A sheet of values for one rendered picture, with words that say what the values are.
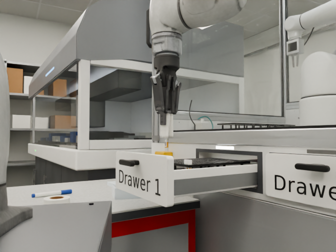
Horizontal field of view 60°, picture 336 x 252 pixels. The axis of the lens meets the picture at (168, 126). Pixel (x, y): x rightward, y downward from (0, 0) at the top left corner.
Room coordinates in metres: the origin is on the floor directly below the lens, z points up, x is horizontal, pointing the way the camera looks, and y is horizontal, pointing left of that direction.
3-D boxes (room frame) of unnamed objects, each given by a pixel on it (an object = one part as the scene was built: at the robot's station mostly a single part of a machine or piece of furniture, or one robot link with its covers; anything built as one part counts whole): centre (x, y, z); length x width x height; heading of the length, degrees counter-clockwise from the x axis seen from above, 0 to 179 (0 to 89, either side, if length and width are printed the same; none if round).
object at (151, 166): (0.76, 0.07, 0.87); 0.29 x 0.02 x 0.11; 32
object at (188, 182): (0.87, -0.11, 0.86); 0.40 x 0.26 x 0.06; 122
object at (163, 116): (0.82, 0.02, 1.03); 0.03 x 0.01 x 0.05; 146
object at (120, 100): (2.54, 0.46, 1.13); 1.78 x 1.14 x 0.45; 32
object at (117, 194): (1.04, 0.13, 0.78); 0.12 x 0.08 x 0.04; 107
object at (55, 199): (0.82, 0.31, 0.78); 0.07 x 0.07 x 0.04
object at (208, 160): (0.86, -0.10, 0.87); 0.22 x 0.18 x 0.06; 122
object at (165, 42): (0.85, 0.00, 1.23); 0.09 x 0.09 x 0.06
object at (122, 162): (0.74, 0.09, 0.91); 0.07 x 0.04 x 0.01; 32
